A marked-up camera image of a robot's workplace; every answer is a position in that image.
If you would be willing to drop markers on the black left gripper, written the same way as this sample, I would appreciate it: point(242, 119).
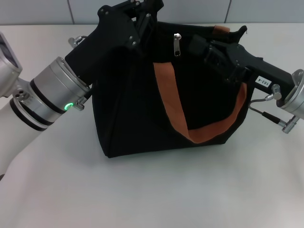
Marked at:
point(104, 40)

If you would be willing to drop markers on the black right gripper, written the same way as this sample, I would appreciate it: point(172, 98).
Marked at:
point(261, 69)

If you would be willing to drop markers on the silver zipper pull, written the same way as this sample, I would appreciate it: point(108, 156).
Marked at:
point(177, 45)

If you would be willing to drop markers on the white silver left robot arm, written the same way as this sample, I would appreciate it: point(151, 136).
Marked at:
point(47, 95)

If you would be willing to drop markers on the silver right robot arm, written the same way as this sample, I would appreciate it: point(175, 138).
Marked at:
point(295, 95)

